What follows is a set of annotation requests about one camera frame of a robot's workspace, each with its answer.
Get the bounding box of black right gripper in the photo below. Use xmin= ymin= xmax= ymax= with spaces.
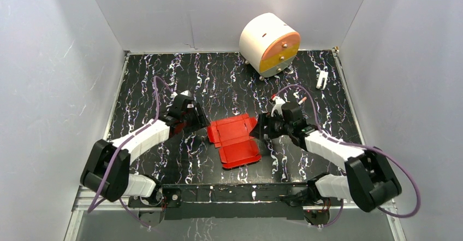
xmin=249 ymin=111 xmax=293 ymax=140

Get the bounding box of red paper box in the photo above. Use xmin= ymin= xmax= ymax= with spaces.
xmin=207 ymin=114 xmax=262 ymax=170

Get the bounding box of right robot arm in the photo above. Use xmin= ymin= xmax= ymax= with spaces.
xmin=250 ymin=102 xmax=402 ymax=212

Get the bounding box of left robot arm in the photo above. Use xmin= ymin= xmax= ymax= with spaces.
xmin=80 ymin=91 xmax=209 ymax=206

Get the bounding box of pink capped white pen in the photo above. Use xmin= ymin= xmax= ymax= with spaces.
xmin=298 ymin=97 xmax=307 ymax=105

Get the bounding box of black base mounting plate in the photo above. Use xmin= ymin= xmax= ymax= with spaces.
xmin=128 ymin=183 xmax=341 ymax=220

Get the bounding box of white clip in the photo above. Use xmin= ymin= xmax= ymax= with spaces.
xmin=316 ymin=70 xmax=328 ymax=90

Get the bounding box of white round drawer cabinet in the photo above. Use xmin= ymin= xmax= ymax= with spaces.
xmin=239 ymin=13 xmax=301 ymax=80

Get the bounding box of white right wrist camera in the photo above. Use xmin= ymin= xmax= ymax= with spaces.
xmin=271 ymin=95 xmax=286 ymax=117

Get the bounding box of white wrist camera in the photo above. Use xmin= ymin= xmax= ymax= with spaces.
xmin=181 ymin=90 xmax=193 ymax=97
xmin=271 ymin=95 xmax=286 ymax=117

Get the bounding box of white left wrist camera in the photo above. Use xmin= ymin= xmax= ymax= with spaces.
xmin=181 ymin=90 xmax=193 ymax=97

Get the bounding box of aluminium frame rail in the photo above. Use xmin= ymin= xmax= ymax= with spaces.
xmin=63 ymin=185 xmax=408 ymax=241

